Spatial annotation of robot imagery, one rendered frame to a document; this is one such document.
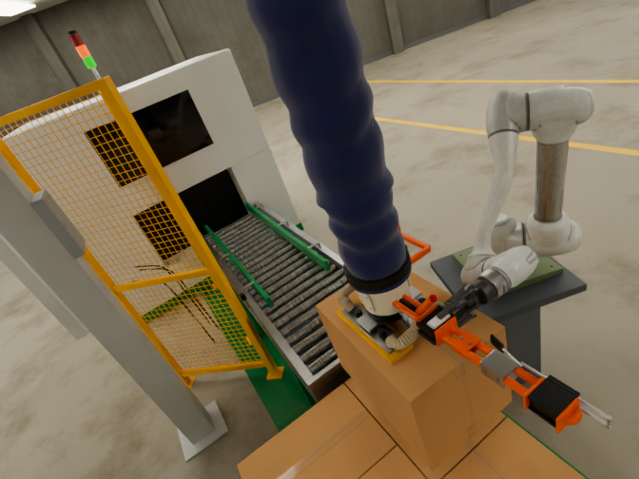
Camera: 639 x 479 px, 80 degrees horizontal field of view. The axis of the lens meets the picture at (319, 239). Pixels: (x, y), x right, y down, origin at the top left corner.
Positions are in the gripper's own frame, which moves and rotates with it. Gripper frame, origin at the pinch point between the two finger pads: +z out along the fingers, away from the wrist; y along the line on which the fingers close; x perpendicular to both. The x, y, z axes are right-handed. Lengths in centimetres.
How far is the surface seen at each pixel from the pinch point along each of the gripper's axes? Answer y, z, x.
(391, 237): -25.6, -1.5, 15.7
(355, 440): 65, 33, 29
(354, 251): -24.3, 8.9, 21.4
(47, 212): -51, 91, 127
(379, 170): -46.8, -3.4, 15.7
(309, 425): 65, 45, 48
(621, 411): 120, -84, -16
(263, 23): -89, 11, 23
